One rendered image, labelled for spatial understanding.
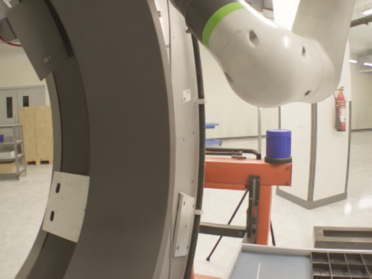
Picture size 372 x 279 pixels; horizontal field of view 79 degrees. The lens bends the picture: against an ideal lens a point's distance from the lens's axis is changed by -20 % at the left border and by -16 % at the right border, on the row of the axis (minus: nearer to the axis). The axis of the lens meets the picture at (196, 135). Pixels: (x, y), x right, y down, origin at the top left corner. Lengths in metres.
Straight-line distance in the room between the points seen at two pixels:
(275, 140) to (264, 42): 0.87
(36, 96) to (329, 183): 8.56
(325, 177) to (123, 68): 3.07
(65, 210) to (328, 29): 0.70
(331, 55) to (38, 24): 0.67
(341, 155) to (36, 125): 6.22
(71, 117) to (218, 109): 9.24
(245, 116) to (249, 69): 10.17
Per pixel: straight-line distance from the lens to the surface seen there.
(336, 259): 1.07
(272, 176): 1.18
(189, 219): 0.75
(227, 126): 10.12
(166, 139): 0.52
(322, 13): 0.42
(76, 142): 0.84
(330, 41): 0.42
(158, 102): 0.52
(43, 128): 6.74
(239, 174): 1.20
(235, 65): 0.31
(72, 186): 0.73
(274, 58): 0.30
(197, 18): 0.38
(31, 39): 0.73
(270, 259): 1.03
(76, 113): 0.83
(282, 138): 1.15
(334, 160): 3.47
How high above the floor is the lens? 1.21
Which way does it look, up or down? 6 degrees down
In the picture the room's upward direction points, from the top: 1 degrees counter-clockwise
